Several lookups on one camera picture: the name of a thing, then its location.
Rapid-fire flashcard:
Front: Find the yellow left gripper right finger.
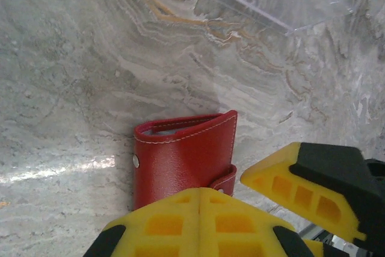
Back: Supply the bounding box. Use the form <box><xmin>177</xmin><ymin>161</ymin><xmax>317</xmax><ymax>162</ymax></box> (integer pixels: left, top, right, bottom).
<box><xmin>200</xmin><ymin>187</ymin><xmax>315</xmax><ymax>257</ymax></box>

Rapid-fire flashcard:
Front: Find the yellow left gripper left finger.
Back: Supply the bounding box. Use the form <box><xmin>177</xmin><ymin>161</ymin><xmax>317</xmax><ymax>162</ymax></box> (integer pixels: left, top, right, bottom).
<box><xmin>82</xmin><ymin>187</ymin><xmax>202</xmax><ymax>257</ymax></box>

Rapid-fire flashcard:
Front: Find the red leather card holder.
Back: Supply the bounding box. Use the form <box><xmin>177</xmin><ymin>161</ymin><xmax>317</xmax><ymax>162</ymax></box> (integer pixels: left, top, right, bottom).
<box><xmin>133</xmin><ymin>110</ymin><xmax>238</xmax><ymax>212</ymax></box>

